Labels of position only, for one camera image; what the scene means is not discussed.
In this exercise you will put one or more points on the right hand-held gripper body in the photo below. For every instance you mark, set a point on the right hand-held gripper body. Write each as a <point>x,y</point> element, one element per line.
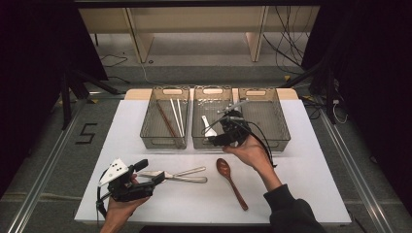
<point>236,127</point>

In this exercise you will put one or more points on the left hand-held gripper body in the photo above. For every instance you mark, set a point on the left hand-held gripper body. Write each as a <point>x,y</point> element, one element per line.
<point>129,191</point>

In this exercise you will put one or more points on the person's right hand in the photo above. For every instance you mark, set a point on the person's right hand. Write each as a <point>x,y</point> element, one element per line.
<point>251,155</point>

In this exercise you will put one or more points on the metal fork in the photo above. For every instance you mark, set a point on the metal fork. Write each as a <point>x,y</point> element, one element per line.
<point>194,170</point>

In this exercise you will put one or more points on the person's left hand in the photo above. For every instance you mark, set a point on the person's left hand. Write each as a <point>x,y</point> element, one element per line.
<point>124,210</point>

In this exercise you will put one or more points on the black stand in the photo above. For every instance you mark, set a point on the black stand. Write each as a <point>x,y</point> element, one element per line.
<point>328,90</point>
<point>66,97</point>

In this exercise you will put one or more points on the black curtain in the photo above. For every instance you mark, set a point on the black curtain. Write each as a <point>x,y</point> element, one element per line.
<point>32,64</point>
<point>382,81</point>

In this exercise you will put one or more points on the brown wooden chopstick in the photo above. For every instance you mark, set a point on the brown wooden chopstick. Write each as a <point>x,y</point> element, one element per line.
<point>166,121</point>

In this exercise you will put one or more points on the clear smoky plastic bin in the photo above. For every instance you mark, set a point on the clear smoky plastic bin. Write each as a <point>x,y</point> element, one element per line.
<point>147,139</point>
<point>272,123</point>
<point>197,129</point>

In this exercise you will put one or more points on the white chopstick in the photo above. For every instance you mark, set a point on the white chopstick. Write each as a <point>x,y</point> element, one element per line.
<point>176,118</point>
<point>180,116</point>

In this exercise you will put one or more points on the white ceramic spoon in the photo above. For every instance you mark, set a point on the white ceramic spoon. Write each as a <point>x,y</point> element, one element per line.
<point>209,129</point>

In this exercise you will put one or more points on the metal floor rail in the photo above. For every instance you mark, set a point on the metal floor rail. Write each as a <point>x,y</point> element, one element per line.
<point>357,178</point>
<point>41,181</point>

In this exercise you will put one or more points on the brown wooden spoon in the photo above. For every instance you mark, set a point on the brown wooden spoon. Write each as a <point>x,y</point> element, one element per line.
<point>223,168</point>

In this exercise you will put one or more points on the beige wooden bench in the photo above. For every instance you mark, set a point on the beige wooden bench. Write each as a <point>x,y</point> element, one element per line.
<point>194,19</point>

